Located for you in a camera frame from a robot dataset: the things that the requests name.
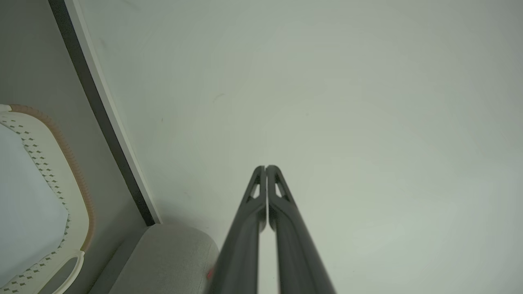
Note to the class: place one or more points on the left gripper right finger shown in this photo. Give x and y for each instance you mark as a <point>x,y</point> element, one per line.
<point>298,249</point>

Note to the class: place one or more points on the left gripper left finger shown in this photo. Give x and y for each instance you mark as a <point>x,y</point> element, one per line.
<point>241,245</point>

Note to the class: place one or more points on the white laundry basket brown rim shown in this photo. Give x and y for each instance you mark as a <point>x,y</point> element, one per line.
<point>49,171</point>

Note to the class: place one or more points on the grey fabric sofa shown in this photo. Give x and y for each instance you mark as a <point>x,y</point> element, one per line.
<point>163,261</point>

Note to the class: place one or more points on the white black baseboard strip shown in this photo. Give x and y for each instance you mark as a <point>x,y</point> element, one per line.
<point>110,122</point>

